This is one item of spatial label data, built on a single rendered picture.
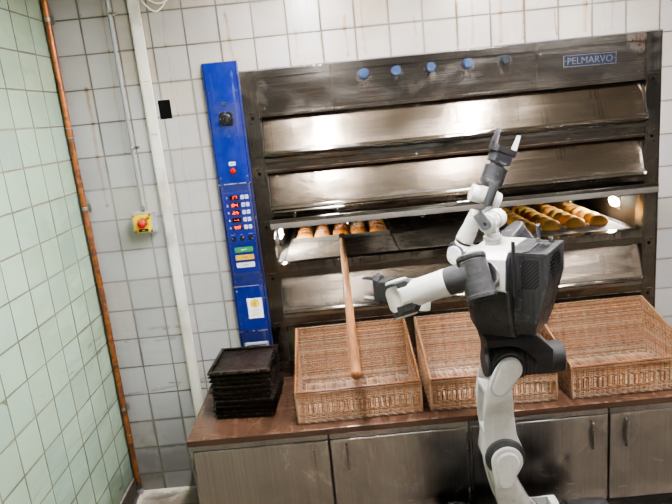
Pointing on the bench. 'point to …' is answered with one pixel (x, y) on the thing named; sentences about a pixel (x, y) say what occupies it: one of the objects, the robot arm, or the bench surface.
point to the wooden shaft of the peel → (350, 316)
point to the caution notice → (255, 308)
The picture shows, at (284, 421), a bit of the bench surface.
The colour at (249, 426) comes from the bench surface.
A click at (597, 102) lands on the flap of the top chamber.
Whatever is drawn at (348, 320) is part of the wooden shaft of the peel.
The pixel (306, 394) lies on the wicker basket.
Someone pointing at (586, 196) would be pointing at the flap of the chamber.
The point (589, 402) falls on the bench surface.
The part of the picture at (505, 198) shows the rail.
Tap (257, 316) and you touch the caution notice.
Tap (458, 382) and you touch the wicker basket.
